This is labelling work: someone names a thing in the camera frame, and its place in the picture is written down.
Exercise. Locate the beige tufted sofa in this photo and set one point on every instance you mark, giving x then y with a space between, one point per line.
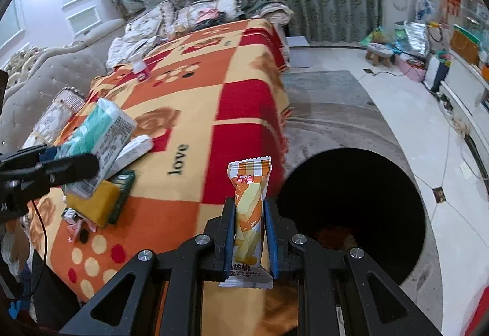
46 72

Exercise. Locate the yellow sponge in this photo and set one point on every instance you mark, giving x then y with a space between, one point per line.
95 202

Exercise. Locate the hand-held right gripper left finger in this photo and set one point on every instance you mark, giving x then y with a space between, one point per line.
229 240

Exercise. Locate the white pink pill bottle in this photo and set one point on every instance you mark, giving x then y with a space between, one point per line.
140 68

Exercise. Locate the black round bin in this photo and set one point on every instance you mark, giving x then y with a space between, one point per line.
355 202

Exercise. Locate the white blue plastic bag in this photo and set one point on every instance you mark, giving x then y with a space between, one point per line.
425 9

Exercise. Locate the small wooden stool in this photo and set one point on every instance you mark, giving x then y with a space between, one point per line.
379 52

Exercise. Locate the green white medicine box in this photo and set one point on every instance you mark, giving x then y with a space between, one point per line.
124 190

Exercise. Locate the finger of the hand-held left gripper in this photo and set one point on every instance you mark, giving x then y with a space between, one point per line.
47 153
68 169

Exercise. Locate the red orange printed blanket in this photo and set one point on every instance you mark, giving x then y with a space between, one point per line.
191 99

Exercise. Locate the grey rug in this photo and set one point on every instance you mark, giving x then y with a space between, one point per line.
328 106

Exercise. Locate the pile of pillows and bedding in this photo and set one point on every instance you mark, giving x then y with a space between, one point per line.
175 18

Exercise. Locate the green white tissue pack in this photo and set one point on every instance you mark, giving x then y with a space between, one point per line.
107 133

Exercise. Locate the orange snack packet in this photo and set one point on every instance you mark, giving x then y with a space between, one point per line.
248 206

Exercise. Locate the small pink packet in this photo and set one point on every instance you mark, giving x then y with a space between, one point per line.
76 223

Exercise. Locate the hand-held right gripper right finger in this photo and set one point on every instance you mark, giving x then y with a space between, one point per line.
272 244

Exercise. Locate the white low cabinet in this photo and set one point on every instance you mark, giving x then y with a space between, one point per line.
466 99

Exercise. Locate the silver foil bag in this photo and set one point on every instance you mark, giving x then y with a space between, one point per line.
417 38

